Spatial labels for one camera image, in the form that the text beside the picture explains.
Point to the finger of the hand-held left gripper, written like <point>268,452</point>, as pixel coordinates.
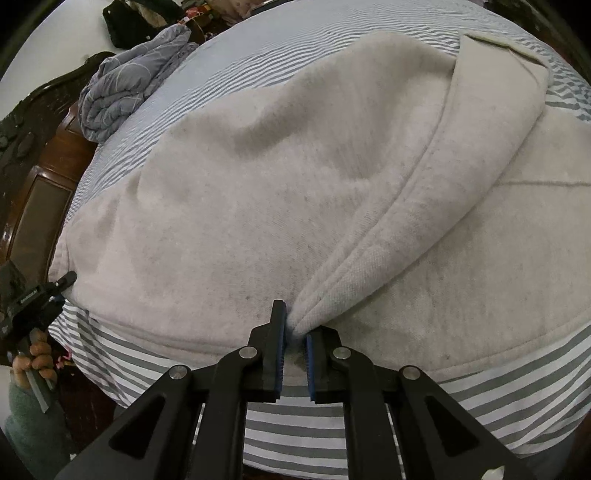
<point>60,282</point>

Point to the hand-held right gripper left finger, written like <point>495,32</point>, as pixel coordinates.
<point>278,355</point>

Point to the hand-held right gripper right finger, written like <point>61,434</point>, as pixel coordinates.
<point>310,364</point>

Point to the person's left forearm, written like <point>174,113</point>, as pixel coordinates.
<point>32,438</point>

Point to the person's left hand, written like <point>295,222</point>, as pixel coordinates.
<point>39,353</point>

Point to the dark carved wooden headboard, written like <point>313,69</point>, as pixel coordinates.
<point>46,152</point>

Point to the grey white striped bed sheet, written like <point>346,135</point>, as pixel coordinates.
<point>508,406</point>

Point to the grey blue quilt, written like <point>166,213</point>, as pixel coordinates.
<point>120,87</point>

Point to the black bag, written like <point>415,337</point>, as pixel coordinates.
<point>124,27</point>

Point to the pile of colourful clutter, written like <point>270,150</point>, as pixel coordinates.
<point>217,14</point>

